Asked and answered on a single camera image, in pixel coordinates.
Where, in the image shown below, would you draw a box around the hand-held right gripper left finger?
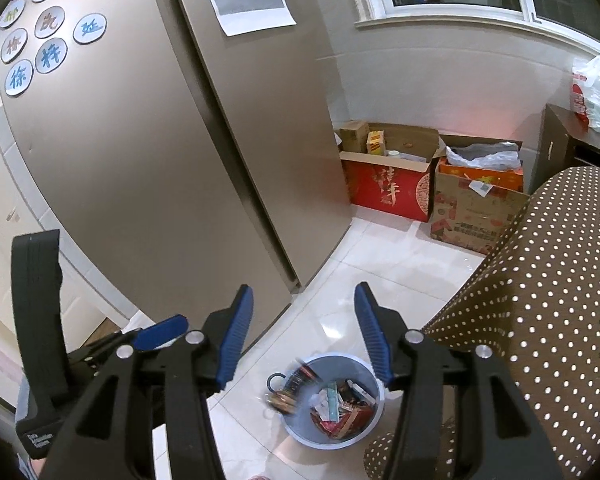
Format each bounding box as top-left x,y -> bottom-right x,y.
50,284 -> 255,480

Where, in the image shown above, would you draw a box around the dark snack wrapper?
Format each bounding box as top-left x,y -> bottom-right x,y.
342,380 -> 378,408

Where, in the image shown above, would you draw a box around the group of round fridge magnets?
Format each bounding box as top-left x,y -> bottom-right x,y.
0,0 -> 108,97

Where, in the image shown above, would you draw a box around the red cardboard box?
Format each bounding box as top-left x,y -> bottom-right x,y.
335,122 -> 448,223

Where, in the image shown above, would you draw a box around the white paper sheet grey print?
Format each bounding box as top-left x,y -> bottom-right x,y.
204,0 -> 297,37

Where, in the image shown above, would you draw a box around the dark wooden cabinet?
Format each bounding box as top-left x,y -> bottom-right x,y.
527,103 -> 600,196

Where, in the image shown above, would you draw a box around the red snack wrapper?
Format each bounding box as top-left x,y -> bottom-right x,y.
320,405 -> 376,441

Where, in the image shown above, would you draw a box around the small brown cardboard box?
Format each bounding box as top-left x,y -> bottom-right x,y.
337,120 -> 370,153

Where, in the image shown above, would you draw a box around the white framed window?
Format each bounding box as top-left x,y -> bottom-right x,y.
347,0 -> 600,61

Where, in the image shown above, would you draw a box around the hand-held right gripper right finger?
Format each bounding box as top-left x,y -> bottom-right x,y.
354,281 -> 566,480

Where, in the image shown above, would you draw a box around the blue-grey plastic bin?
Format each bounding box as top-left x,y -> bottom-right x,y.
266,354 -> 385,448

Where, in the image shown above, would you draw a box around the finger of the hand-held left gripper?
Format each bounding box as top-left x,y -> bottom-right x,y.
67,314 -> 189,367

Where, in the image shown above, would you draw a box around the brown printed cardboard box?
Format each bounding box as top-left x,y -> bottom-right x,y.
430,135 -> 531,256

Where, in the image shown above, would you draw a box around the colourful striped snack packet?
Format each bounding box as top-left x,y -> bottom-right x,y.
265,357 -> 321,416

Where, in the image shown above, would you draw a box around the brown dotted tablecloth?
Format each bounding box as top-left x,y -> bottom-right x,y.
362,166 -> 600,480

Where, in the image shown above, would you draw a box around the gold refrigerator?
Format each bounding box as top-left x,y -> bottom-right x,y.
0,0 -> 356,356

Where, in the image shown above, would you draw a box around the grey plastic bag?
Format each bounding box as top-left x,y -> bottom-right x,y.
446,142 -> 522,171

